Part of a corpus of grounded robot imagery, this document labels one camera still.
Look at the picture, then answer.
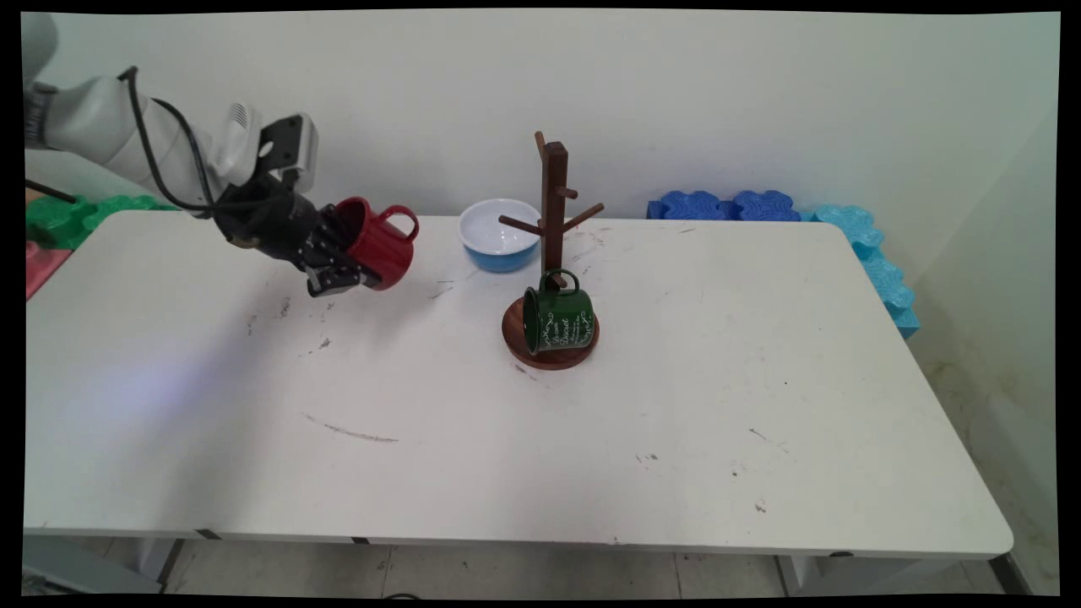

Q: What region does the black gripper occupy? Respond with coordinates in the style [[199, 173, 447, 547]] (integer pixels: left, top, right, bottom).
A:
[[211, 180, 381, 299]]

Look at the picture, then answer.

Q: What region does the red enamel mug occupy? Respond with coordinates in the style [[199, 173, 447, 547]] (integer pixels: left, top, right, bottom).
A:
[[334, 197, 421, 292]]

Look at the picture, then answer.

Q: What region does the blue bowl white inside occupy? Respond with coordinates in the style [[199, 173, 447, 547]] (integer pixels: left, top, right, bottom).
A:
[[458, 198, 542, 274]]

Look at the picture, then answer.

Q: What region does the brown wooden mug tree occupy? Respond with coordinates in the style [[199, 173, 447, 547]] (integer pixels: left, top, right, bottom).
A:
[[497, 131, 606, 372]]

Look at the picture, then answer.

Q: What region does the green enamel mug white print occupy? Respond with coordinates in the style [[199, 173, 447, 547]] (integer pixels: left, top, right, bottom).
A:
[[522, 269, 595, 356]]

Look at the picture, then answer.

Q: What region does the green foam tile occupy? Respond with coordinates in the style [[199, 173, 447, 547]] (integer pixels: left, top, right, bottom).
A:
[[24, 194, 180, 252]]

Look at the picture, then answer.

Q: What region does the red foam tile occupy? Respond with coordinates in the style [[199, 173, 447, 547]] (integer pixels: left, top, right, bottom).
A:
[[24, 240, 74, 301]]

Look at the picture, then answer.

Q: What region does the dark blue foam tile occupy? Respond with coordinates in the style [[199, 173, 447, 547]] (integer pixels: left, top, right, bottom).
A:
[[730, 190, 802, 223], [647, 190, 737, 221]]

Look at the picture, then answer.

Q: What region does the white table leg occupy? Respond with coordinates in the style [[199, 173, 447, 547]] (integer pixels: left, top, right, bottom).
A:
[[131, 538, 184, 585], [775, 554, 923, 597]]

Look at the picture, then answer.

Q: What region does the light blue foam tile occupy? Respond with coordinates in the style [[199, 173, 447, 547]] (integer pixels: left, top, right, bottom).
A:
[[801, 205, 884, 259], [860, 253, 921, 340]]

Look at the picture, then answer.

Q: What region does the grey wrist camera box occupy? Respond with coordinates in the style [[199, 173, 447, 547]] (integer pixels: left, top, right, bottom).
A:
[[257, 113, 320, 193]]

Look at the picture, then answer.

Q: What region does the grey velcro strap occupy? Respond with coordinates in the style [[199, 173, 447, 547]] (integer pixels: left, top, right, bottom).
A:
[[24, 82, 57, 150]]

